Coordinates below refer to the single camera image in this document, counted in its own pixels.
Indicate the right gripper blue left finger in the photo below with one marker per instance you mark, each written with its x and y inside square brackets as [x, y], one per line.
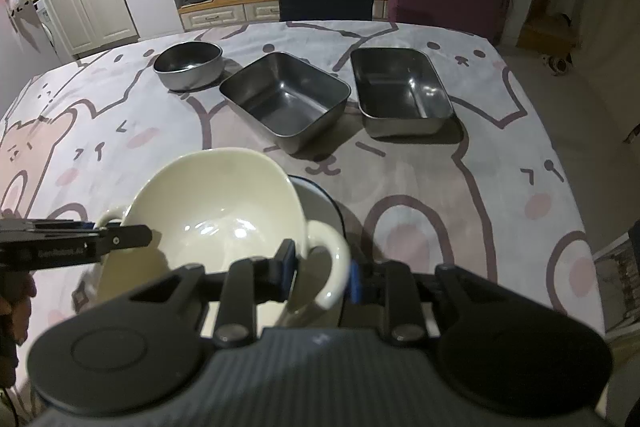
[248, 283]

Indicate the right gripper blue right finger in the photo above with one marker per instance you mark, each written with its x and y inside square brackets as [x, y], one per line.
[391, 286]

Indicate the cream two-handled ceramic bowl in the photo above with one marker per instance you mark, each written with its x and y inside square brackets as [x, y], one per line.
[216, 207]

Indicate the rectangular steel container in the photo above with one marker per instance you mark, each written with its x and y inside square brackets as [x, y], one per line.
[286, 99]
[399, 93]

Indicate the round stainless steel bowl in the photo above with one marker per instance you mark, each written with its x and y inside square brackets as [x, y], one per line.
[189, 66]

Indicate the person left hand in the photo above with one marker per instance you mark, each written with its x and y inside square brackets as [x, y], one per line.
[17, 291]

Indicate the cartoon bear tablecloth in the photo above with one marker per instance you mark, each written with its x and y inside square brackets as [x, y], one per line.
[487, 192]

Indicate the white kitchen cabinets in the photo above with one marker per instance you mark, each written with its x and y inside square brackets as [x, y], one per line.
[78, 27]

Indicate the wooden low drawer unit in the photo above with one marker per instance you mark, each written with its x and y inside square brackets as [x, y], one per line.
[216, 13]

